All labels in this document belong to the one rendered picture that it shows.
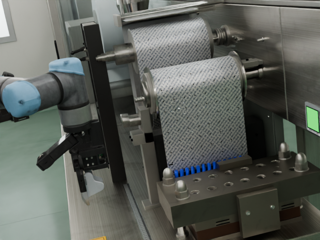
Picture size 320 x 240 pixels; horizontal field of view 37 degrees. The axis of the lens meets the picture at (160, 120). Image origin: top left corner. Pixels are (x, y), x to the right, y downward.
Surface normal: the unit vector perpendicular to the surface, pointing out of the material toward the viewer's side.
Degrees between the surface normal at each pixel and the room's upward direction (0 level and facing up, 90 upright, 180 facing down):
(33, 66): 90
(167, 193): 0
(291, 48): 90
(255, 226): 90
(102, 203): 0
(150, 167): 90
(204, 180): 0
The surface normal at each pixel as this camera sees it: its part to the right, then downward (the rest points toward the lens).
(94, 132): 0.22, 0.25
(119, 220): -0.15, -0.95
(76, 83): 0.74, 0.08
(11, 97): -0.66, 0.30
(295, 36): -0.97, 0.20
